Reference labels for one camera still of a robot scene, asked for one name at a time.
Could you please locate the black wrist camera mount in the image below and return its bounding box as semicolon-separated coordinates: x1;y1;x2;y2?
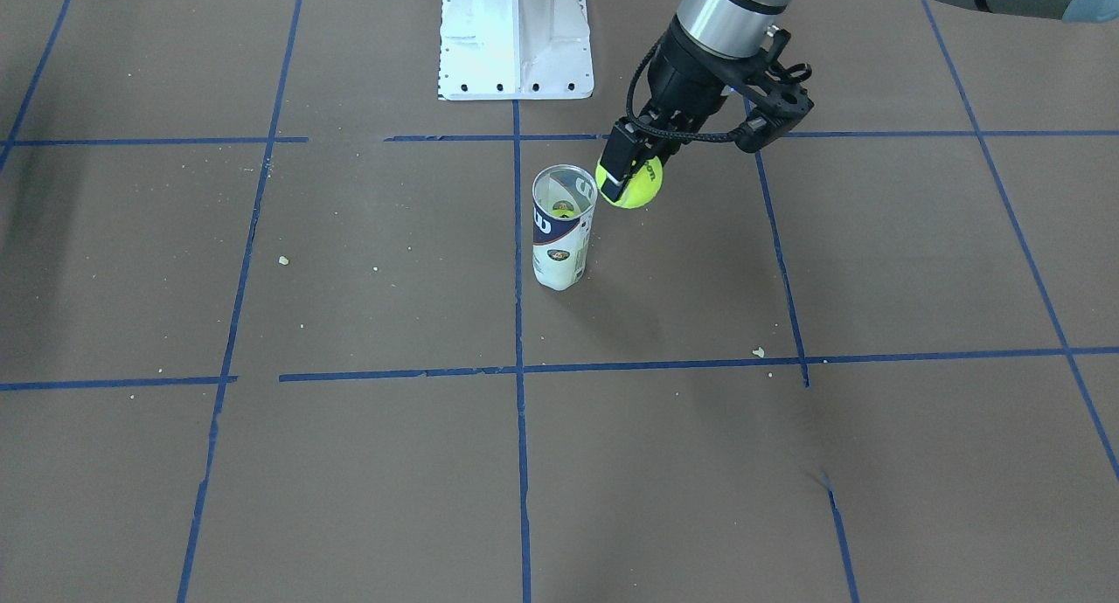
731;26;814;154

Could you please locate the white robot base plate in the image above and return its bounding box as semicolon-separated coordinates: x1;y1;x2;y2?
438;0;594;101

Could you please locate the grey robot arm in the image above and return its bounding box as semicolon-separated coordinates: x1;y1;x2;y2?
595;0;1118;209

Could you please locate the clear tennis ball can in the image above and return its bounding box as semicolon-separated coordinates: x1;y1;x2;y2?
532;164;598;291

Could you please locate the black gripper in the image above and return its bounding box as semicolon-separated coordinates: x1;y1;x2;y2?
601;17;732;188

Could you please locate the yellow Wilson tennis ball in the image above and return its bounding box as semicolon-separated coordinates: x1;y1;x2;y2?
595;157;664;209

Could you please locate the black braided cable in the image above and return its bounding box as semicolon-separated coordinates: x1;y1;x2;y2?
626;37;770;147

